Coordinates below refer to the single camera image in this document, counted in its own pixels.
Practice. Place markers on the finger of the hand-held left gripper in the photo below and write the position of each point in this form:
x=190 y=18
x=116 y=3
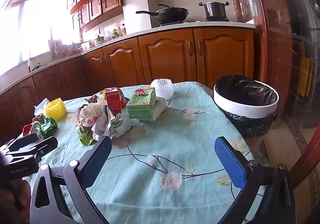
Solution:
x=23 y=141
x=45 y=146

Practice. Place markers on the white sponge block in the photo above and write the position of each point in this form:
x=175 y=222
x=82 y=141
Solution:
x=158 y=110

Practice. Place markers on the green snack packet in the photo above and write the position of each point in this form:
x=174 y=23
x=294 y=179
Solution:
x=86 y=136

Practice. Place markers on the green drink carton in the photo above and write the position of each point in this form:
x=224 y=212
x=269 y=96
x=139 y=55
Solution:
x=140 y=106

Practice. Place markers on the condiment bottles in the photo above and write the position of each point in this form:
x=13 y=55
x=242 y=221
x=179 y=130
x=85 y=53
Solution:
x=119 y=31

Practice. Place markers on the person's left hand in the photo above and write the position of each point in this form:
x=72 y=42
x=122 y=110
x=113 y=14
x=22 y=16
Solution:
x=25 y=196

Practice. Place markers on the white bin with black bag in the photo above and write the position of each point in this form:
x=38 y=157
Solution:
x=245 y=109

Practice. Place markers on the crumpled white paper wrapper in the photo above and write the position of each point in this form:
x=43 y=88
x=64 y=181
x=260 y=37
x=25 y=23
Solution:
x=92 y=116

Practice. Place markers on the yellow object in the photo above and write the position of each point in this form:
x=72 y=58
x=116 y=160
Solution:
x=305 y=76

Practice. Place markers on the window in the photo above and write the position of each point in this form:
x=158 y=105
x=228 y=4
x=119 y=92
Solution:
x=37 y=26

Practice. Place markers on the black cooking pot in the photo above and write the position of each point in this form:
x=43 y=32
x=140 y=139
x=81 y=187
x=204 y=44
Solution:
x=215 y=10

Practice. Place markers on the white kitchen countertop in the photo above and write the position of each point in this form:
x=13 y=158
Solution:
x=175 y=26

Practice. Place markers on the crumpled green foil wrapper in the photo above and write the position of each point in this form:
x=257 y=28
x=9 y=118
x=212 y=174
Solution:
x=47 y=126

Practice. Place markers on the white tissue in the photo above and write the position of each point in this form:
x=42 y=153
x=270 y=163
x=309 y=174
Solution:
x=40 y=107

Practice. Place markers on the teal floral tablecloth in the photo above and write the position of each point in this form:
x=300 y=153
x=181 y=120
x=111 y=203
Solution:
x=155 y=139

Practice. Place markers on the small green plant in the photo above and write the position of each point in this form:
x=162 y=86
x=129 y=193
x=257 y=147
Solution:
x=39 y=66

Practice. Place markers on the crumpled red drink carton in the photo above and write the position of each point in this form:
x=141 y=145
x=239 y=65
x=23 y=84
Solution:
x=113 y=102

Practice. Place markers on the white cup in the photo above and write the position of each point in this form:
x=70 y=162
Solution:
x=85 y=45

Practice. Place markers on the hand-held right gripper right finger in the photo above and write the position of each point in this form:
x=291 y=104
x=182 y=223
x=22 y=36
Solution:
x=230 y=164

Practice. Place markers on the lidded ceramic jar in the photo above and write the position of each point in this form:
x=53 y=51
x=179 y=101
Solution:
x=100 y=41

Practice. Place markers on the yellow foam fruit net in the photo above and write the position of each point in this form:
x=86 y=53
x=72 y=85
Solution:
x=55 y=111

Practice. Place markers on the red wooden door frame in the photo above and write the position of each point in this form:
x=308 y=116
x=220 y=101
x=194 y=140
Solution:
x=277 y=26

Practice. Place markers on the white foam fruit net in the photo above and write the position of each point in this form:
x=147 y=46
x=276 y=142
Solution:
x=162 y=87

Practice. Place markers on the utensil rack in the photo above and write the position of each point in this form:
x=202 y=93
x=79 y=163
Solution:
x=58 y=48

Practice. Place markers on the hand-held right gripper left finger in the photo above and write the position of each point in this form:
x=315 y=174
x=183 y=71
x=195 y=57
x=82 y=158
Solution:
x=96 y=164

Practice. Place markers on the gas stove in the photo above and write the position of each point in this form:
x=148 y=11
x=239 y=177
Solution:
x=195 y=21

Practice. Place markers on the wooden lower kitchen cabinets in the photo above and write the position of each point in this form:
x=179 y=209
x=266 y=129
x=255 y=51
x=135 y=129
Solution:
x=170 y=56

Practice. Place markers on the black wok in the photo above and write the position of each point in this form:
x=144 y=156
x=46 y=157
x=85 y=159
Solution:
x=172 y=13

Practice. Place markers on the crumpled white green plastic bag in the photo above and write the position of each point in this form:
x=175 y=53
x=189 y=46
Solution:
x=120 y=124

